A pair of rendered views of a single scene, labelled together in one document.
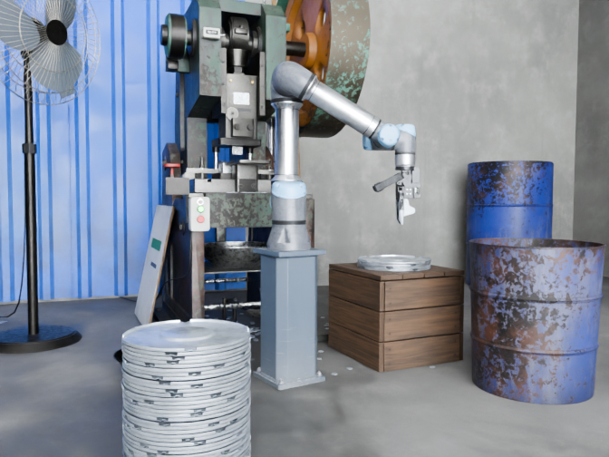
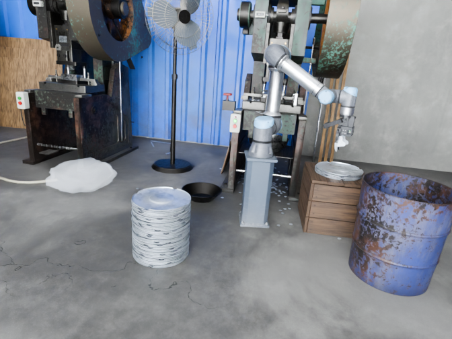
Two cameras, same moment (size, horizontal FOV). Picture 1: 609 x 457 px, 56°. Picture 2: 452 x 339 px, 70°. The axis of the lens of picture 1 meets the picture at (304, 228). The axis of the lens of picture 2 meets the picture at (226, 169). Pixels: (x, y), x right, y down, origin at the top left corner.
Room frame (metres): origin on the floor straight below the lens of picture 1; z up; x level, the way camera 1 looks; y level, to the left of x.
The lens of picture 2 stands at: (0.19, -0.75, 0.97)
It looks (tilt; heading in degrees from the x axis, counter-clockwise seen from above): 18 degrees down; 31
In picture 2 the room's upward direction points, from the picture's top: 4 degrees clockwise
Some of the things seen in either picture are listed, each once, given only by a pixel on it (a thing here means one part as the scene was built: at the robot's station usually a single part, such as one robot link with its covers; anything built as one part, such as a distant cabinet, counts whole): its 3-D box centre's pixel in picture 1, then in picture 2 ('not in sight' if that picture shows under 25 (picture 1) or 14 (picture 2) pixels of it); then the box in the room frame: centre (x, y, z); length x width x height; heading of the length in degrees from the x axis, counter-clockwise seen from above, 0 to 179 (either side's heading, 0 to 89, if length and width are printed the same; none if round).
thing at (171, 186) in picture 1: (177, 199); (229, 112); (2.31, 0.52, 0.62); 0.10 x 0.06 x 0.20; 112
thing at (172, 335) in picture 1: (187, 334); (161, 198); (1.31, 0.27, 0.31); 0.29 x 0.29 x 0.01
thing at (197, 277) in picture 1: (173, 235); (239, 126); (2.67, 0.61, 0.45); 0.92 x 0.12 x 0.90; 22
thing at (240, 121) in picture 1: (238, 106); (277, 58); (2.60, 0.30, 1.04); 0.17 x 0.15 x 0.30; 22
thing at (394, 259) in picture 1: (394, 259); (339, 168); (2.28, -0.36, 0.38); 0.29 x 0.29 x 0.01
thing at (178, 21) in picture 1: (180, 42); (249, 17); (2.57, 0.55, 1.31); 0.22 x 0.12 x 0.22; 22
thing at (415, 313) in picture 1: (392, 310); (332, 198); (2.27, -0.36, 0.18); 0.40 x 0.38 x 0.35; 25
